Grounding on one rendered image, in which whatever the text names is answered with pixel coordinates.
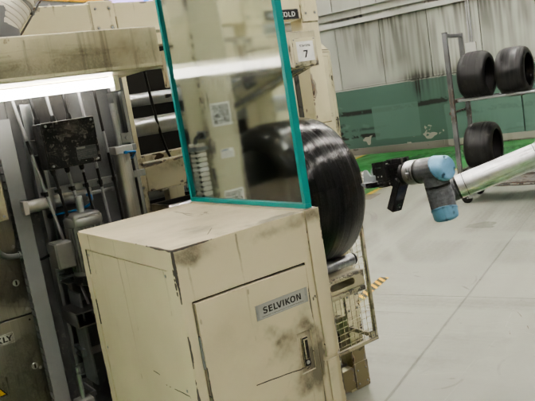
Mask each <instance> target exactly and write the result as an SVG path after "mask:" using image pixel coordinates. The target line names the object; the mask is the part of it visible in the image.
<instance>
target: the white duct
mask: <svg viewBox="0 0 535 401"><path fill-rule="evenodd" d="M36 3H37V0H0V5H4V7H5V8H6V11H5V15H6V16H7V18H6V17H4V22H7V23H8V24H9V25H12V26H14V27H15V28H19V29H20V30H21V28H22V26H23V25H24V24H25V21H26V20H27V17H28V16H29V15H30V14H31V13H32V11H33V8H34V6H35V5H36Z"/></svg>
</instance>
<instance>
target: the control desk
mask: <svg viewBox="0 0 535 401"><path fill-rule="evenodd" d="M77 235H78V238H79V242H80V249H81V253H82V257H83V261H84V269H85V272H86V276H87V280H88V287H89V291H90V295H91V300H92V306H93V310H94V314H95V319H96V325H97V329H98V334H99V337H100V344H101V348H102V352H103V359H104V363H105V368H106V371H107V378H108V383H109V386H110V390H111V397H112V401H347V400H346V390H345V384H344V379H343V374H342V363H341V358H340V354H338V352H339V351H340V350H339V345H338V335H337V330H336V324H335V318H334V308H333V302H332V297H331V292H330V282H329V276H328V270H327V265H326V255H325V250H324V244H323V238H322V229H321V223H320V218H319V212H318V207H314V206H312V207H311V208H307V209H305V208H283V207H272V206H259V205H248V204H226V203H213V202H202V201H191V202H190V204H181V205H178V206H174V207H172V208H166V209H163V210H159V211H156V212H150V213H147V214H143V215H140V216H134V217H131V218H128V219H125V220H119V221H116V222H112V223H109V224H103V225H100V226H96V227H94V228H88V229H84V230H81V231H78V232H77Z"/></svg>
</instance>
